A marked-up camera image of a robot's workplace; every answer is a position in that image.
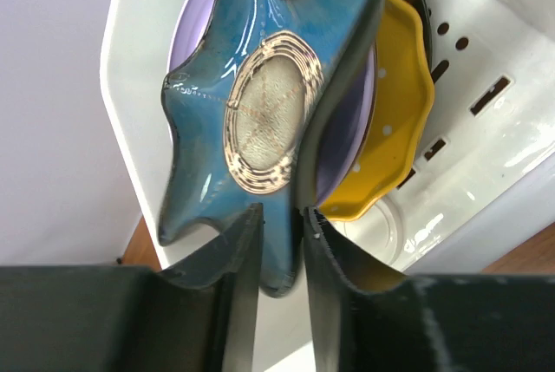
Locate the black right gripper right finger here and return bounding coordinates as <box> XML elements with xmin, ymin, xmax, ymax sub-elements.
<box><xmin>304</xmin><ymin>207</ymin><xmax>405</xmax><ymax>371</ymax></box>

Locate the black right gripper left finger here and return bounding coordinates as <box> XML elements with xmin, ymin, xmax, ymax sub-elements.
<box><xmin>153</xmin><ymin>203</ymin><xmax>264</xmax><ymax>371</ymax></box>

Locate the lavender round plate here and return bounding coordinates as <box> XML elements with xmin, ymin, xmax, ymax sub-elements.
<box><xmin>167</xmin><ymin>0</ymin><xmax>377</xmax><ymax>206</ymax></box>

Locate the dark blue square plate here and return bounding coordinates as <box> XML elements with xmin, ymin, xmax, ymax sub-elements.
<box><xmin>157</xmin><ymin>0</ymin><xmax>384</xmax><ymax>297</ymax></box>

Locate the white plastic bin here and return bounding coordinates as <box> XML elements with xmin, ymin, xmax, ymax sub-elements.
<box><xmin>99</xmin><ymin>0</ymin><xmax>555</xmax><ymax>372</ymax></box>

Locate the orange dotted scalloped plate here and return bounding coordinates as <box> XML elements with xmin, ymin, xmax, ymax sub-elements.
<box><xmin>320</xmin><ymin>0</ymin><xmax>434</xmax><ymax>222</ymax></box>

